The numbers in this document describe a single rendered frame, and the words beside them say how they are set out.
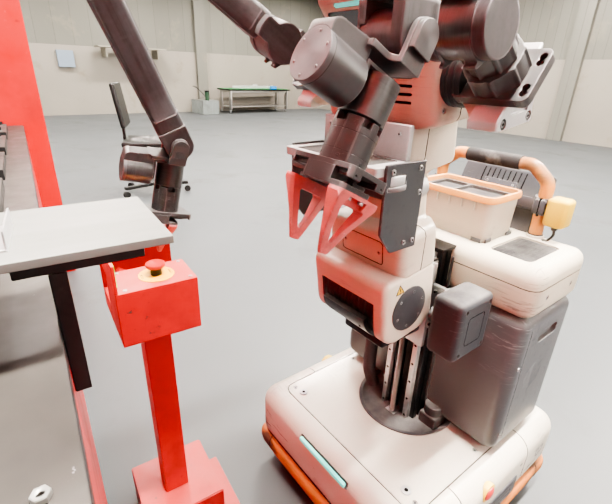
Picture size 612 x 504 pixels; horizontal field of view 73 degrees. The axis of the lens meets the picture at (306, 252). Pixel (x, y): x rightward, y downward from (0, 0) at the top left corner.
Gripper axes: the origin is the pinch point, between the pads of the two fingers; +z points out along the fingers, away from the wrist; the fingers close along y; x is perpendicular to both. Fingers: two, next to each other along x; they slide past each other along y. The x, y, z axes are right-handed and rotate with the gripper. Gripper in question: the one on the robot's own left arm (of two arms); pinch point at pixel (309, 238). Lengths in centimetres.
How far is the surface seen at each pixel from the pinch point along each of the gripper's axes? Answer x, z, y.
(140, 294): 1.2, 24.7, -39.2
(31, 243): -23.6, 11.6, -14.3
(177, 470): 32, 75, -46
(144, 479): 28, 84, -54
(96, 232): -18.0, 8.7, -14.2
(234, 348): 84, 69, -106
